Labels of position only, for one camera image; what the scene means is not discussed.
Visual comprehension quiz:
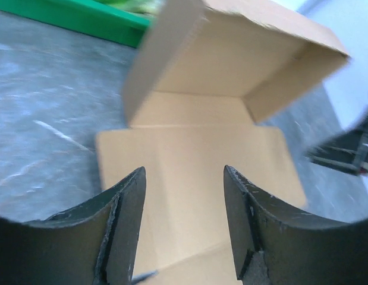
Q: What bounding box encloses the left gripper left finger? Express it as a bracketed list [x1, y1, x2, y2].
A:
[0, 167, 146, 284]

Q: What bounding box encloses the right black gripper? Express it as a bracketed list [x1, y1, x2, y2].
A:
[305, 106, 368, 176]

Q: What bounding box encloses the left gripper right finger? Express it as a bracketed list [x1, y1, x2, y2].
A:
[224, 166, 368, 284]

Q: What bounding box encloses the spare cardboard box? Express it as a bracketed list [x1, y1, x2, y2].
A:
[96, 1, 349, 284]

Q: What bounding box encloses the green plastic tray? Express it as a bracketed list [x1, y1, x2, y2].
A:
[0, 0, 151, 48]

